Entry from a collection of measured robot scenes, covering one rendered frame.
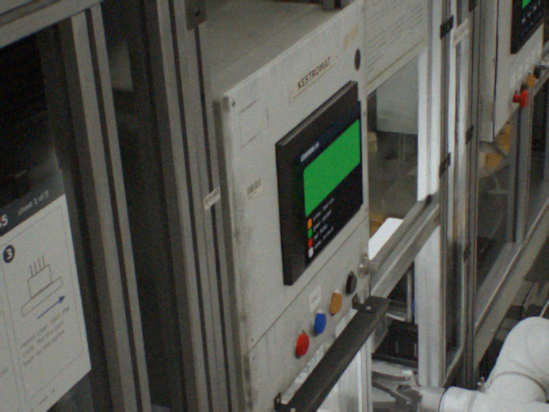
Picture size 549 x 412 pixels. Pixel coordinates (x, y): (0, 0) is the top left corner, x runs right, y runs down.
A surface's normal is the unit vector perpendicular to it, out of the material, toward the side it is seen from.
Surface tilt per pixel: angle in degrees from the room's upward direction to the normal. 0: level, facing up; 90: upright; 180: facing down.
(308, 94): 90
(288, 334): 90
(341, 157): 90
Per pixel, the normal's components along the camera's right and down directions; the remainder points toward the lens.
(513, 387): -0.19, -0.80
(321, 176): 0.90, 0.14
